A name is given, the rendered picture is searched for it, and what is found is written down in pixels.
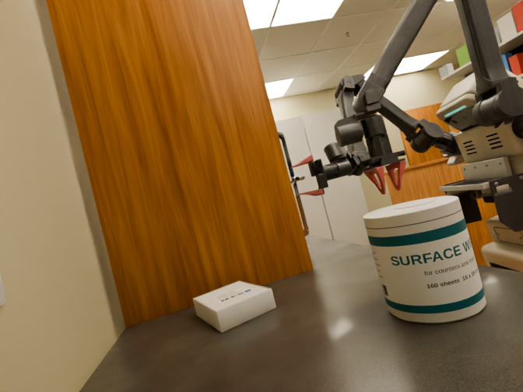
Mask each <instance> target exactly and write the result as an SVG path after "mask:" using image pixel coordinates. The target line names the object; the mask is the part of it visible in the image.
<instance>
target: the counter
mask: <svg viewBox="0 0 523 392"><path fill-rule="evenodd" d="M305 239H306V241H307V247H308V250H309V254H310V257H311V262H312V265H313V269H312V270H310V271H305V272H303V273H299V274H297V275H293V276H290V277H287V278H283V279H280V280H277V281H274V282H270V283H268V284H264V285H261V286H264V287H267V288H270V289H272V292H273V295H274V299H275V302H276V308H275V309H273V310H270V311H268V312H266V313H263V314H262V315H260V316H257V317H255V318H253V319H251V320H248V321H246V322H244V323H242V324H240V325H238V326H236V327H233V328H231V329H229V330H228V331H224V332H223V333H221V332H220V331H218V330H217V329H215V328H214V327H213V326H212V325H210V324H208V323H207V322H205V321H204V320H203V319H202V318H200V317H198V316H197V315H196V312H195V307H194V306H193V307H190V308H187V309H184V310H180V311H177V312H174V313H170V314H167V315H165V316H161V317H157V318H155V319H152V320H147V321H145V322H142V323H139V324H135V325H132V326H130V327H126V328H125V330H124V331H123V332H122V334H121V335H120V337H119V338H118V340H116V342H115V343H114V345H113V346H112V348H111V349H110V351H109V352H108V353H107V354H106V355H105V357H104V359H103V360H102V361H101V363H100V364H99V365H98V367H97V368H96V369H95V371H94V372H93V374H92V375H91V376H90V378H89V379H88V380H87V381H86V383H85V384H84V386H83V387H82V389H81V390H80V392H523V272H520V271H512V270H507V269H502V268H494V267H489V266H484V265H479V264H477V267H478V269H479V275H480V278H481V281H482V284H483V290H484V295H485V298H486V305H485V307H484V308H483V309H482V310H481V311H480V312H479V313H477V314H476V315H474V316H472V317H469V318H466V319H464V320H459V321H455V322H450V323H443V324H421V323H414V322H410V321H407V320H402V319H400V318H398V317H396V316H395V315H393V314H392V313H390V312H389V310H388V306H387V303H386V302H385V298H384V293H383V290H382V288H381V282H380V279H379V276H378V273H377V268H376V264H375V262H374V256H373V254H372V250H371V247H370V246H365V245H360V244H356V243H347V242H342V241H338V240H329V239H325V238H320V237H315V236H305Z"/></svg>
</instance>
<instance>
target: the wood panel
mask: <svg viewBox="0 0 523 392"><path fill-rule="evenodd" d="M46 2H47V7H48V11H49V14H50V17H51V23H52V26H53V31H54V36H55V39H56V43H57V46H58V52H59V55H60V59H61V65H62V68H63V72H64V75H65V81H66V84H67V87H68V94H69V97H70V100H71V104H72V109H73V113H74V116H75V122H76V126H77V129H78V133H79V138H80V141H81V145H82V150H83V155H84V158H85V161H86V167H87V170H88V174H89V177H90V183H91V187H92V190H93V196H94V199H95V202H96V206H97V211H98V216H99V219H100V224H101V228H102V231H103V235H104V240H105V244H106V248H107V253H108V257H109V260H110V263H111V269H112V272H113V276H114V282H115V285H116V289H117V292H118V298H119V301H120V304H121V311H122V314H123V318H124V321H125V326H126V327H130V326H132V325H135V324H139V323H142V322H145V321H147V320H152V319H155V318H157V317H161V316H165V315H167V314H170V313H174V312H177V311H180V310H184V309H187V308H190V307H193V306H194V303H193V299H194V298H195V297H198V296H201V295H203V294H206V293H207V292H211V291H213V290H216V289H219V288H222V287H224V286H226V285H229V284H232V283H234V282H237V281H242V282H247V283H251V284H255V285H264V284H268V283H270V282H274V281H277V280H280V279H283V278H287V277H290V276H293V275H297V274H299V273H303V272H305V271H310V270H312V269H313V265H312V262H311V257H310V254H309V250H308V247H307V241H306V239H305V235H304V230H303V227H302V223H301V221H300V215H299V212H298V208H297V203H296V200H295V197H294V193H293V188H292V185H291V182H290V176H289V173H288V169H287V167H286V161H285V158H284V155H283V150H282V146H281V143H280V140H279V134H278V132H277V128H276V123H275V119H274V116H273V113H272V108H271V104H270V101H269V95H268V93H267V89H266V86H265V80H264V77H263V74H262V69H261V66H260V62H259V59H258V54H257V51H256V47H255V44H254V39H253V36H252V32H251V27H250V23H249V21H248V17H247V12H246V8H245V5H244V0H46Z"/></svg>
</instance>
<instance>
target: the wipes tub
mask: <svg viewBox="0 0 523 392"><path fill-rule="evenodd" d="M363 220H364V224H365V227H366V230H367V236H368V239H369V242H370V247H371V250H372V254H373V256H374V262H375V264H376V268H377V273H378V276H379V279H380V282H381V288H382V290H383V293H384V298H385V302H386V303H387V306H388V310H389V312H390V313H392V314H393V315H395V316H396V317H398V318H400V319H402V320H407V321H410V322H414V323H421V324H443V323H450V322H455V321H459V320H464V319H466V318H469V317H472V316H474V315H476V314H477V313H479V312H480V311H481V310H482V309H483V308H484V307H485V305H486V298H485V295H484V290H483V284H482V281H481V278H480V275H479V269H478V267H477V263H476V258H475V255H474V252H473V249H472V244H471V240H470V237H469V232H468V229H467V225H466V223H465V217H464V215H463V212H462V207H461V204H460V201H459V198H458V197H456V196H440V197H434V198H424V199H419V200H415V201H408V202H404V203H401V204H397V205H391V206H388V207H385V208H380V209H377V210H374V211H372V212H369V213H367V214H366V215H365V216H364V217H363Z"/></svg>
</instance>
